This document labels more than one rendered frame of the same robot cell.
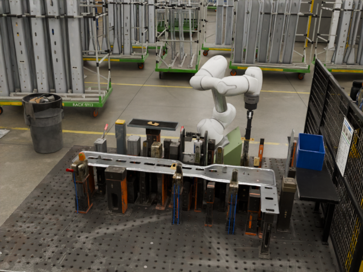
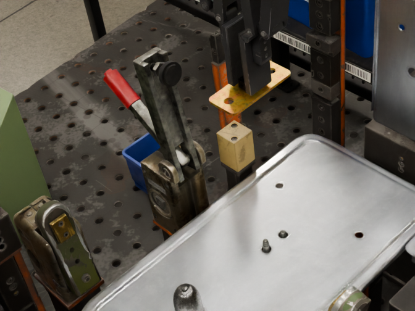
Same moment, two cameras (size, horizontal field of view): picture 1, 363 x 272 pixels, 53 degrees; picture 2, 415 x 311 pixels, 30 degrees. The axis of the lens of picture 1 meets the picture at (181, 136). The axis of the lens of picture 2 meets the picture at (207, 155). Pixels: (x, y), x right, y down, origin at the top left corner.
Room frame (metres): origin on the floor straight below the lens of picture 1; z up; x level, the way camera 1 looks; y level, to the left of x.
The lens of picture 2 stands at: (1.73, 0.06, 1.73)
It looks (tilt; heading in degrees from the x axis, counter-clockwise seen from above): 43 degrees down; 313
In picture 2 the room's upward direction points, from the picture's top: 9 degrees counter-clockwise
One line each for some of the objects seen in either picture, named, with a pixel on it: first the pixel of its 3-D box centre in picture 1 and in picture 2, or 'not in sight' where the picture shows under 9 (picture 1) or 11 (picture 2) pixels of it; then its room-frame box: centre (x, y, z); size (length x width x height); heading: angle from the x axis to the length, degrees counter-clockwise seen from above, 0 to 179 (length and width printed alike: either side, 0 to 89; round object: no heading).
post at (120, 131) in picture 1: (121, 149); not in sight; (2.60, 0.47, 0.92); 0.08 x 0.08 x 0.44; 80
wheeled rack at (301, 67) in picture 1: (270, 39); not in sight; (9.14, -2.12, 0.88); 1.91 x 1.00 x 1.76; 82
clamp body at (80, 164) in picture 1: (82, 186); not in sight; (2.10, 0.66, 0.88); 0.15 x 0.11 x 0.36; 170
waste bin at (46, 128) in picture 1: (45, 123); not in sight; (4.52, 1.82, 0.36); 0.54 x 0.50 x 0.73; 175
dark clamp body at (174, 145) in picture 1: (174, 167); not in sight; (2.38, 0.04, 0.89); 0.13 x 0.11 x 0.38; 170
